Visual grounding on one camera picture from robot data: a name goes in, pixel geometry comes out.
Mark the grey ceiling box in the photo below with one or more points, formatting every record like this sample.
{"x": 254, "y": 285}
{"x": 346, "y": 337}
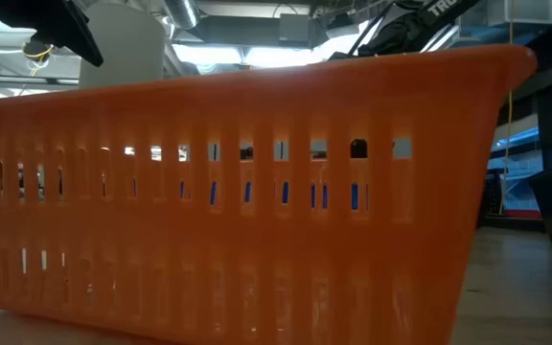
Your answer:
{"x": 295, "y": 26}

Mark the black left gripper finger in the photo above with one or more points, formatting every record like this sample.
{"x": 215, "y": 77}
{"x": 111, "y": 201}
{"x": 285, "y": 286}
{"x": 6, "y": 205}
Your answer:
{"x": 86, "y": 48}

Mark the orange slotted plastic basket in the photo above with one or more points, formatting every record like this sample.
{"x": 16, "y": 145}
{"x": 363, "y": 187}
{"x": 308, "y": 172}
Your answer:
{"x": 257, "y": 110}

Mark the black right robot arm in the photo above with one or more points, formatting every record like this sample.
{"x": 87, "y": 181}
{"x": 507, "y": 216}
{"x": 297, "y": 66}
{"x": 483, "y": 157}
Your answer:
{"x": 429, "y": 19}

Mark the silver ventilation duct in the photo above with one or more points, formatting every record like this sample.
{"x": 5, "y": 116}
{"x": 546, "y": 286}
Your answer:
{"x": 182, "y": 12}

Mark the red low object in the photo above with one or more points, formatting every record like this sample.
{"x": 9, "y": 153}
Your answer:
{"x": 522, "y": 214}

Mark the blue plastic basket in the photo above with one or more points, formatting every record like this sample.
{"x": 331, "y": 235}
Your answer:
{"x": 354, "y": 196}

